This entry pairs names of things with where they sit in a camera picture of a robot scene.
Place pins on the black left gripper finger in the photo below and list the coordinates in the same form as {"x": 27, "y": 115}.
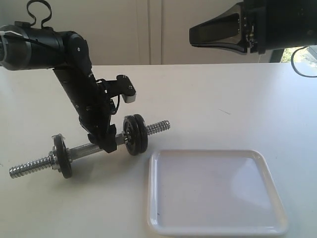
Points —
{"x": 107, "y": 140}

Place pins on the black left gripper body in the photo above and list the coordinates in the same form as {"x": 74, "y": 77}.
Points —
{"x": 95, "y": 119}

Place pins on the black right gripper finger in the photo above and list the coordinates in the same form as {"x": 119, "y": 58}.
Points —
{"x": 237, "y": 45}
{"x": 229, "y": 24}

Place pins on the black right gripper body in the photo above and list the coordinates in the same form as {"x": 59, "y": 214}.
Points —
{"x": 280, "y": 24}

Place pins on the chrome dumbbell bar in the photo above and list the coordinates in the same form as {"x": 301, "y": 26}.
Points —
{"x": 80, "y": 151}

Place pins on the black weight plate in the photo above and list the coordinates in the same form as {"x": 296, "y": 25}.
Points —
{"x": 142, "y": 131}

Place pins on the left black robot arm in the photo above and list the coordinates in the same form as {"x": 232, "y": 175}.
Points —
{"x": 67, "y": 54}

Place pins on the black plate on right end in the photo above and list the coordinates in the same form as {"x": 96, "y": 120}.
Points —
{"x": 130, "y": 129}

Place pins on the black plate on end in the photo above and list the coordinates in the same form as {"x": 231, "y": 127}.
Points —
{"x": 130, "y": 129}
{"x": 63, "y": 158}

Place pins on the black plate on left end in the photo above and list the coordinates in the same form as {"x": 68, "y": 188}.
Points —
{"x": 63, "y": 158}

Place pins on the chrome nut left end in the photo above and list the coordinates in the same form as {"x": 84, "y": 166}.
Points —
{"x": 54, "y": 159}

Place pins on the white plastic tray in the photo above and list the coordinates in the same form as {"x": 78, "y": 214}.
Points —
{"x": 213, "y": 193}

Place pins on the black window frame post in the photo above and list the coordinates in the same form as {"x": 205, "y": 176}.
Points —
{"x": 276, "y": 56}

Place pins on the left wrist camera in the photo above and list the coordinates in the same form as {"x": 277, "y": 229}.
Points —
{"x": 121, "y": 86}

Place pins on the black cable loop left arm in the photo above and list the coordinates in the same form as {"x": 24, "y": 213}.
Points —
{"x": 40, "y": 12}

